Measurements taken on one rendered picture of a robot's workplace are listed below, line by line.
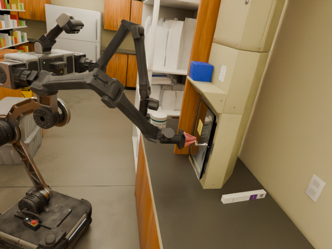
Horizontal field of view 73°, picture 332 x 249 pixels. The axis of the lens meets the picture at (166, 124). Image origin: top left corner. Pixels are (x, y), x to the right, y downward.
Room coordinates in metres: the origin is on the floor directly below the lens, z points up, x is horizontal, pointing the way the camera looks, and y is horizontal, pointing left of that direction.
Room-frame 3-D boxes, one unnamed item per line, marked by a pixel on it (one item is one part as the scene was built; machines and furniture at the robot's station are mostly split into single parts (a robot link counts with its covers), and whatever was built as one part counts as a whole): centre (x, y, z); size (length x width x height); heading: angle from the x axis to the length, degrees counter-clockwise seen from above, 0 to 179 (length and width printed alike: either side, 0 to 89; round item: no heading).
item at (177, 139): (1.12, -0.07, 1.20); 0.07 x 0.07 x 0.10; 14
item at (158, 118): (1.72, 0.07, 1.02); 0.13 x 0.13 x 0.15
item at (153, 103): (1.42, 0.13, 1.30); 0.11 x 0.09 x 0.12; 78
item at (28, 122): (2.42, 1.79, 0.49); 0.60 x 0.42 x 0.33; 14
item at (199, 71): (1.29, -0.15, 1.56); 0.10 x 0.10 x 0.09; 14
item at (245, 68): (1.24, -0.35, 1.33); 0.32 x 0.25 x 0.77; 14
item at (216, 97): (1.19, -0.17, 1.46); 0.32 x 0.11 x 0.10; 14
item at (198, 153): (1.20, -0.21, 1.19); 0.30 x 0.01 x 0.40; 10
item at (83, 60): (1.53, 0.59, 1.45); 0.09 x 0.08 x 0.12; 168
